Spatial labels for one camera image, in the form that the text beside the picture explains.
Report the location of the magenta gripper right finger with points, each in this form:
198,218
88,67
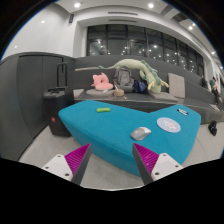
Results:
153,166

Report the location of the round tan basket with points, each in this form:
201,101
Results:
118,93

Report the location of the black bag on floor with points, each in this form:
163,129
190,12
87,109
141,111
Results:
212,128

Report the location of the black rolling suitcase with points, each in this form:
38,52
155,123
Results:
54,100

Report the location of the green dragon plush toy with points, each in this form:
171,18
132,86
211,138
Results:
146,72

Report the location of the grey computer mouse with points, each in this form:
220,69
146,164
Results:
140,133

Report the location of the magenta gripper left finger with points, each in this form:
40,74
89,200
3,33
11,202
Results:
72,166

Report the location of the green cylindrical object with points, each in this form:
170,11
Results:
99,110

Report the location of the grey square cushion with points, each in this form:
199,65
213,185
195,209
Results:
176,85

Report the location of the blue white marker pen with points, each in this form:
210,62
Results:
183,112

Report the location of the dark blue bag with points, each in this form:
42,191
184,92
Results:
139,87

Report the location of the teal upholstered bench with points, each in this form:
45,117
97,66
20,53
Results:
109,132

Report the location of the grey tiered seating platform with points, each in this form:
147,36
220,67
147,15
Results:
196,97

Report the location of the seated person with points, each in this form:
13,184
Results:
214,90

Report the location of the round white mouse pad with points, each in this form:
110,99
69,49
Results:
168,125

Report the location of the grey backpack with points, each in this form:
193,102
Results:
123,79

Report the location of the pink plush toy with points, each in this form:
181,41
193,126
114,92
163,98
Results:
101,82

